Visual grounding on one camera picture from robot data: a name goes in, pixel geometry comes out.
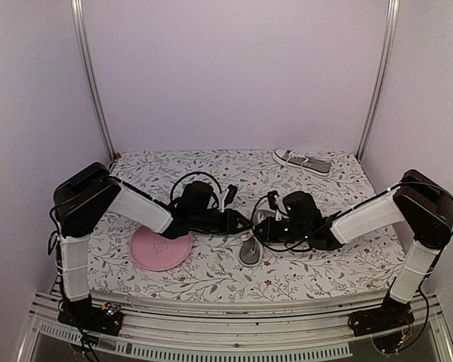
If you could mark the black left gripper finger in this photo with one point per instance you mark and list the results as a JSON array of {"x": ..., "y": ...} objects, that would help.
[
  {"x": 241, "y": 233},
  {"x": 242, "y": 223}
]

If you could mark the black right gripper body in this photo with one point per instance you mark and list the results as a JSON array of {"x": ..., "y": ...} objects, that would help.
[{"x": 296, "y": 231}]

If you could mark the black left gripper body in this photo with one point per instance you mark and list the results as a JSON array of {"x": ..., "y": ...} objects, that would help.
[{"x": 201, "y": 222}]

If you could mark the grey sneaker with red sole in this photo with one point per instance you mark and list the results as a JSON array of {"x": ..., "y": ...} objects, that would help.
[{"x": 251, "y": 250}]

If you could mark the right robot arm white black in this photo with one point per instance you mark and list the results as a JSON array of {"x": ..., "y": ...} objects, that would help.
[{"x": 415, "y": 203}]

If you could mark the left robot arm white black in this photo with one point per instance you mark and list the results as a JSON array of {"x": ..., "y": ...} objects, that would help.
[{"x": 81, "y": 203}]

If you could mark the pink plastic plate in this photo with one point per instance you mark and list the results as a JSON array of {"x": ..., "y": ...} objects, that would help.
[{"x": 155, "y": 253}]

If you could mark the floral patterned table mat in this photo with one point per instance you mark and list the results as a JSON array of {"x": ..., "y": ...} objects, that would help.
[{"x": 212, "y": 271}]

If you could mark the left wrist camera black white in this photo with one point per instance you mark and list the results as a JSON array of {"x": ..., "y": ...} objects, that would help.
[{"x": 226, "y": 197}]

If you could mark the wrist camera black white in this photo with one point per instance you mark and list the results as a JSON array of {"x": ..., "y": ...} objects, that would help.
[
  {"x": 226, "y": 197},
  {"x": 276, "y": 205}
]

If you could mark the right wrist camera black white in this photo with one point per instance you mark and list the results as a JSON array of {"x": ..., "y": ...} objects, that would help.
[{"x": 276, "y": 205}]

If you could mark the aluminium front rail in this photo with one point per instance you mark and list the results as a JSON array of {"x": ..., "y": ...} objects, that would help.
[{"x": 162, "y": 330}]

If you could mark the right aluminium frame post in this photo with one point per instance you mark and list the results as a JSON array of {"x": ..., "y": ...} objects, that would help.
[{"x": 381, "y": 75}]

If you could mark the aluminium frame post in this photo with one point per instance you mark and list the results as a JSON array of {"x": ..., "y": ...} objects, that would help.
[
  {"x": 78, "y": 18},
  {"x": 381, "y": 75}
]

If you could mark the left aluminium frame post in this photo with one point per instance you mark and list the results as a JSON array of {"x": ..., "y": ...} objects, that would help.
[{"x": 78, "y": 18}]

